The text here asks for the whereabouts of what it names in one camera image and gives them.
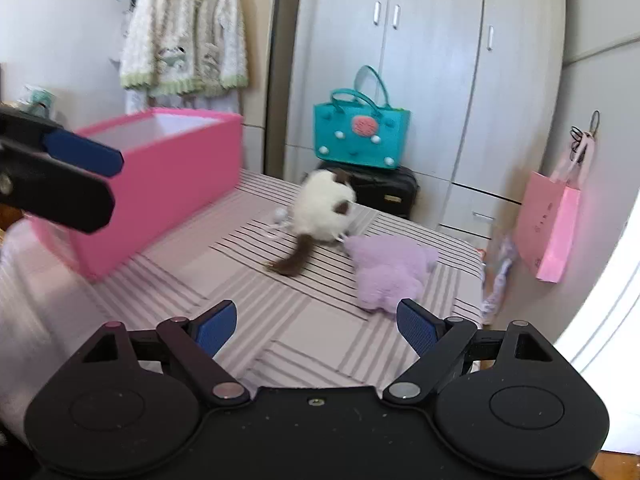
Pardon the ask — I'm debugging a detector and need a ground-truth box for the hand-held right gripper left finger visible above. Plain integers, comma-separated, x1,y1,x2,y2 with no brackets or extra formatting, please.
80,300,251,407

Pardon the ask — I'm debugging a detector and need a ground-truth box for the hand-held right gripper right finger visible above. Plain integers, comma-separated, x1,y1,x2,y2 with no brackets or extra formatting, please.
382,298,555,406

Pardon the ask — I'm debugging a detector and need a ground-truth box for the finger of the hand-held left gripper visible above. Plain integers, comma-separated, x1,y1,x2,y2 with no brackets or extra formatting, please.
0,140,116,234
0,107,124,177

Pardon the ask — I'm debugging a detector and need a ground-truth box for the purple plush toy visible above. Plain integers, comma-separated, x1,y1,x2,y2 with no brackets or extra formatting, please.
345,235,440,315

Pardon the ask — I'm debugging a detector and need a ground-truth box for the pink storage box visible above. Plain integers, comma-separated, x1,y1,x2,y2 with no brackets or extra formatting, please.
22,106,245,282

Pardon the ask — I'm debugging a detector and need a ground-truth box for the white cat plush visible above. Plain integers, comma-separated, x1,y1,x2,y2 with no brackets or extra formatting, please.
265,169,358,277

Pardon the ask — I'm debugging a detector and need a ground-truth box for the pale green object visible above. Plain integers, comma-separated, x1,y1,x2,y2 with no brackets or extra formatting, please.
22,85,57,112

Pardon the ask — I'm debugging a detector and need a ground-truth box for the striped pink tablecloth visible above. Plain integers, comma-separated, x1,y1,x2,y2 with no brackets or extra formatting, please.
0,167,486,411

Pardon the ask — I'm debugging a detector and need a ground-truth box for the clear plastic packet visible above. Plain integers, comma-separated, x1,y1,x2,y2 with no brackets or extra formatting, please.
481,235,518,323

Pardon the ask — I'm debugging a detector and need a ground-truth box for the black suitcase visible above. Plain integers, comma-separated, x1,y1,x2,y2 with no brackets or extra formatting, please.
317,160,420,220

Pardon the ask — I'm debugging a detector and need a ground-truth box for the white green knit cardigan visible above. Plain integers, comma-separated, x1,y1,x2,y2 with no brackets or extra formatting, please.
119,0,249,98

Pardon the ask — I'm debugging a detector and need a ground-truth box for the pink paper bag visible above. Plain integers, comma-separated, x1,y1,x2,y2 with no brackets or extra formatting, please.
515,145,583,283

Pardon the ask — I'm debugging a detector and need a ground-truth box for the white door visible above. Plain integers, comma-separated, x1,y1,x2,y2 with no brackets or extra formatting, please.
555,230,640,453

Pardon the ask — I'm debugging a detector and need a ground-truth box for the teal tote bag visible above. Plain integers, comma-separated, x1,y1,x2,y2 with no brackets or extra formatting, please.
313,65,411,170

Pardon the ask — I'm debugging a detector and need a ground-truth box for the grey wooden wardrobe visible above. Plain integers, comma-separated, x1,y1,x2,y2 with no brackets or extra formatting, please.
262,0,566,241

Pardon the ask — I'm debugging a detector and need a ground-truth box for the wall hook with hair ties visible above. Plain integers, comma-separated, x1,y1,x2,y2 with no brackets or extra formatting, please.
570,110,601,161

